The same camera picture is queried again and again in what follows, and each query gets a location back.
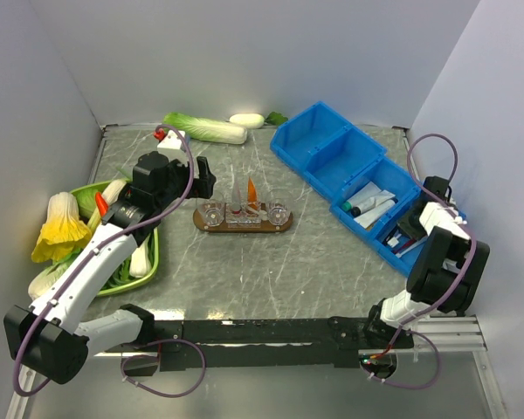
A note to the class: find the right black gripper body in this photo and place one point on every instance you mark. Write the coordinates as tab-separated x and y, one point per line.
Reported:
409	223

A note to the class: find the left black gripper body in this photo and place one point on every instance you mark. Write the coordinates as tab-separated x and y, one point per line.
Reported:
180	180

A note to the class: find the white toothpaste tube black cap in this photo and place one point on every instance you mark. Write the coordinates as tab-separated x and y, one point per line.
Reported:
372	202

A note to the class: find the pale green cabbage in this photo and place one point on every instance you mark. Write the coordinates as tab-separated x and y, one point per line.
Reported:
48	277

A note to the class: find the white toothbrush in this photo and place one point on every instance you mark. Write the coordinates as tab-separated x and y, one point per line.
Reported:
396	242

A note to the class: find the yellow white cabbage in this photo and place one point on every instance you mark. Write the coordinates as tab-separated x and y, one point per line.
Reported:
63	232

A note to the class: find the orange carrot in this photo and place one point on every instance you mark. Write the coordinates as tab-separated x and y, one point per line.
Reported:
101	204

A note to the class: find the green napa cabbage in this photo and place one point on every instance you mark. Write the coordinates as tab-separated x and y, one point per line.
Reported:
204	129

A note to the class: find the clear acrylic toothbrush holder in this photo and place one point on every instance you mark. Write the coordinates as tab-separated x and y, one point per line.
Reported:
245	220

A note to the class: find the white radish with leaves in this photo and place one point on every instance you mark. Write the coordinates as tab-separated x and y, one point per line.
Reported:
256	120

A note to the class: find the large white toothpaste tube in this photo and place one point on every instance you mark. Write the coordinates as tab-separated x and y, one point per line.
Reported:
368	218

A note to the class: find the brown oval wooden tray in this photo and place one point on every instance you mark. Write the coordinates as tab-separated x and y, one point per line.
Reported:
267	227

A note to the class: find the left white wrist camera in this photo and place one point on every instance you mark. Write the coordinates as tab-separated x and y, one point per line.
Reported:
168	142

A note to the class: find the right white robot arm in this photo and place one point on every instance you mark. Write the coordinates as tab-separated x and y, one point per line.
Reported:
446	274

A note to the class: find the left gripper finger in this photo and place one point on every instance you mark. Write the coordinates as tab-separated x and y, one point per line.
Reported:
205	186
203	167

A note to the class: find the blue compartment bin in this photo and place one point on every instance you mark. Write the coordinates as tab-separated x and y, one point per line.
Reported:
337	159

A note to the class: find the clear plastic cup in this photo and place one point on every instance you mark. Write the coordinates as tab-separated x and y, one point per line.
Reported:
278	212
211	212

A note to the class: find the bok choy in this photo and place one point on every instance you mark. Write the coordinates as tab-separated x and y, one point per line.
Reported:
140	264

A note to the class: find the white toothpaste tube green cap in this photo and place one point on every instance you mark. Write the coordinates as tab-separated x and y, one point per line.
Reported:
369	190

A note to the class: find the white corn cob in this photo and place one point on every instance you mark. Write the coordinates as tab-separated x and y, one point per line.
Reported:
111	194

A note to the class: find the black base frame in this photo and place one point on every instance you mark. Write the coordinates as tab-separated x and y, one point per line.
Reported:
335	341

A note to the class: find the orange toothpaste tube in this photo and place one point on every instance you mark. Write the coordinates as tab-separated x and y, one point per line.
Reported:
252	196

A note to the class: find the red toothbrush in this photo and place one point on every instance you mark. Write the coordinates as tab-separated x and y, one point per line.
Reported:
403	252

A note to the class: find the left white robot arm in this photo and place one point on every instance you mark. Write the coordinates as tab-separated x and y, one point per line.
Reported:
50	337

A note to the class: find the green plastic basket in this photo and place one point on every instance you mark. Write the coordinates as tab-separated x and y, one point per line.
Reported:
120	281

